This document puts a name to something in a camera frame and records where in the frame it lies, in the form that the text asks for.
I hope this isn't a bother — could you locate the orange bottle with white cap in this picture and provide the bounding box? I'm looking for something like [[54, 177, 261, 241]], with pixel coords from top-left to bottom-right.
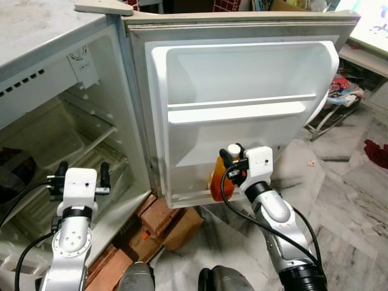
[[209, 144, 246, 202]]

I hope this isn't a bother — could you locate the white-lined fridge door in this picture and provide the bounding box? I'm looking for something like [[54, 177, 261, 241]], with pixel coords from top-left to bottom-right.
[[121, 11, 361, 210]]

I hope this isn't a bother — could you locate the white fridge thermostat housing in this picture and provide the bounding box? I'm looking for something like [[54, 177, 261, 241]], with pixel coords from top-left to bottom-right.
[[67, 52, 101, 89]]

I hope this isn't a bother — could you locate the grey fridge cabinet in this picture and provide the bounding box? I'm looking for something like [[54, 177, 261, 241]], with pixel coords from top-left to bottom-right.
[[0, 0, 153, 291]]

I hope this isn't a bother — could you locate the beige fridge hinge cover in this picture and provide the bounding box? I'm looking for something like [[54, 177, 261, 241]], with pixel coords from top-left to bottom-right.
[[74, 0, 135, 16]]

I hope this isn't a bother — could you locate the dark red cloth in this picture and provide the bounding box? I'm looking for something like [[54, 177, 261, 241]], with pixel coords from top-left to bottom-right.
[[364, 139, 388, 170]]

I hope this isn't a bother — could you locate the brown block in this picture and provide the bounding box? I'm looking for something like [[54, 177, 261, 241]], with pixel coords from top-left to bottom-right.
[[159, 206, 204, 251]]

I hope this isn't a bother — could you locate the colourful baby bouncer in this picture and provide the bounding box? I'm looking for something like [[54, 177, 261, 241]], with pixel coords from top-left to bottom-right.
[[305, 76, 366, 141]]

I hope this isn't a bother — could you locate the grey robot right leg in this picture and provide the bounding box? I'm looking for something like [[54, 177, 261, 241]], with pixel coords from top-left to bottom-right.
[[199, 265, 256, 291]]

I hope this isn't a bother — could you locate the grey robot leg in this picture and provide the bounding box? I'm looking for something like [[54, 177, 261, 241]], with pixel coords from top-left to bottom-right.
[[199, 265, 256, 291], [117, 262, 159, 291]]

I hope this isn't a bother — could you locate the grey robot left leg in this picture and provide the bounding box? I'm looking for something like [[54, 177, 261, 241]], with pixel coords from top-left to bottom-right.
[[117, 262, 159, 291]]

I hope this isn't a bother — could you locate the bright white screen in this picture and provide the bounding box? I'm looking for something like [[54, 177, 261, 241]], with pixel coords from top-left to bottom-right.
[[335, 0, 388, 55]]

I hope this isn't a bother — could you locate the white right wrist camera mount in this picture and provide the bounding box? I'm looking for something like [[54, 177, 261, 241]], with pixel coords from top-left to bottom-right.
[[242, 147, 274, 186]]

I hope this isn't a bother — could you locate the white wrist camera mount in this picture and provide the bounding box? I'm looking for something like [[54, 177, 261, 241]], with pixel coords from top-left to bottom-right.
[[242, 147, 274, 186], [59, 168, 98, 210]]

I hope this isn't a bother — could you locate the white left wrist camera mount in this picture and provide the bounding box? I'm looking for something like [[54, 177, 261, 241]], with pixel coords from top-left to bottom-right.
[[59, 168, 98, 210]]

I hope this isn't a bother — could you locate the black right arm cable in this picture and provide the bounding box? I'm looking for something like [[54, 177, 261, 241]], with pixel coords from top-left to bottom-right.
[[220, 162, 323, 276]]

